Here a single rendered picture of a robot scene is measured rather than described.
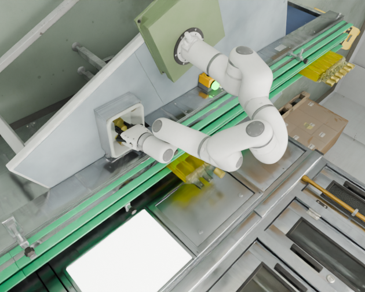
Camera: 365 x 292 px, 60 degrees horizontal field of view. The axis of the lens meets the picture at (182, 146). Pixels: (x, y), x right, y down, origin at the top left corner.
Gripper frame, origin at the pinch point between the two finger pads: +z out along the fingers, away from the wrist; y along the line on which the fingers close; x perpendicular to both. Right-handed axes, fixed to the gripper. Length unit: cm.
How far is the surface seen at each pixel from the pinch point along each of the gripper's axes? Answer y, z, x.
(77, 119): -15.8, 2.8, 11.1
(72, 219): -34.3, -7.2, -21.3
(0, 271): -62, -8, -22
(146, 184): 0.4, -7.7, -27.9
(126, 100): 4.0, -1.4, 11.5
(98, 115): -8.6, -0.3, 10.4
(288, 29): 145, 11, -3
